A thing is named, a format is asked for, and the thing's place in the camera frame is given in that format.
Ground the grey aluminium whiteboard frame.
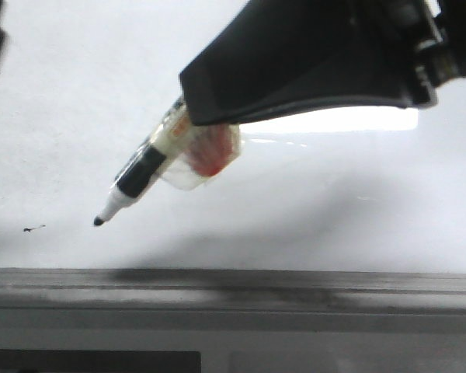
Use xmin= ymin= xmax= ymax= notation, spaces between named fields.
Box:
xmin=0 ymin=268 xmax=466 ymax=313

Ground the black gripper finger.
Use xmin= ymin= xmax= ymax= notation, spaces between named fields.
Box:
xmin=179 ymin=1 xmax=434 ymax=126

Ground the red magnet taped to marker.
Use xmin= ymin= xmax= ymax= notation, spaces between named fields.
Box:
xmin=161 ymin=124 xmax=242 ymax=190

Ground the black and white whiteboard marker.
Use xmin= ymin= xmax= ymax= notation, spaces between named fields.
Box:
xmin=93 ymin=96 xmax=192 ymax=227

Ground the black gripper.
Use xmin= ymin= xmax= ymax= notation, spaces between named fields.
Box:
xmin=413 ymin=1 xmax=466 ymax=88

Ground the white whiteboard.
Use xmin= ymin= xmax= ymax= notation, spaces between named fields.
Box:
xmin=0 ymin=1 xmax=466 ymax=273

